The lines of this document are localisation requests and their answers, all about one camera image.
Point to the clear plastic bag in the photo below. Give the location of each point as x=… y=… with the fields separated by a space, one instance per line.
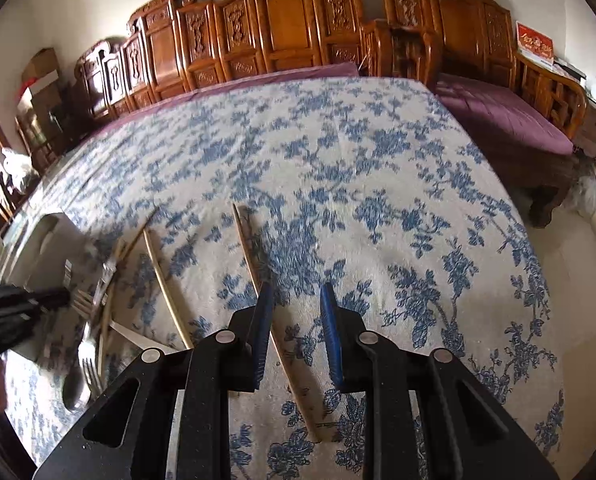
x=582 y=190

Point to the cardboard boxes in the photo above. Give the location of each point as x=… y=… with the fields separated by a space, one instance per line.
x=40 y=67

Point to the white plastic fork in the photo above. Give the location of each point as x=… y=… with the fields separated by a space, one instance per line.
x=107 y=280

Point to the metal tray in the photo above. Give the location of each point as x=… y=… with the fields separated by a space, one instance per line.
x=48 y=250

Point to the purple armchair cushion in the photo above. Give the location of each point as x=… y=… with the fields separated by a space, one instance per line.
x=502 y=115

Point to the long carved wooden sofa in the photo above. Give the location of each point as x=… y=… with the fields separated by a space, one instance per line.
x=283 y=15

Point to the wooden side table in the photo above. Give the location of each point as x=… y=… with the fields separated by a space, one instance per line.
x=595 y=135

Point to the carved wooden armchair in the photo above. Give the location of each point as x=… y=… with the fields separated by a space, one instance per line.
x=457 y=15

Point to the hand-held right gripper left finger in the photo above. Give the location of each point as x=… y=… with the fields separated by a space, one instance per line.
x=263 y=332

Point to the metal fork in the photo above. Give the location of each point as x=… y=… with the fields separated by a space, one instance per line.
x=85 y=305

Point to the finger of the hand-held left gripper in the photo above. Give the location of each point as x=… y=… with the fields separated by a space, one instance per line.
x=53 y=298

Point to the red desk calendar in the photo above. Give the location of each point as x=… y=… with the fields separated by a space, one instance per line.
x=533 y=42

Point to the dark cabinet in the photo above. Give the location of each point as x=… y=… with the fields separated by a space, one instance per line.
x=48 y=120

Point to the white plastic bag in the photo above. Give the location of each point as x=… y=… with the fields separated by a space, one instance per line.
x=20 y=166

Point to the wooden chopstick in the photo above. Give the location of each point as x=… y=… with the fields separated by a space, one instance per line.
x=104 y=345
x=245 y=250
x=165 y=285
x=140 y=232

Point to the purple sofa cushion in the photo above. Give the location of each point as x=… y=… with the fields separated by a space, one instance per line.
x=288 y=72

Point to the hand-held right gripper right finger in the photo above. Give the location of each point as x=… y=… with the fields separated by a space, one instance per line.
x=329 y=340

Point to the white plastic spoon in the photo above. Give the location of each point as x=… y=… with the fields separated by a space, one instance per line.
x=143 y=340

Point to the blue floral tablecloth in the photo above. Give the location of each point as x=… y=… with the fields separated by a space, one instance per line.
x=328 y=160

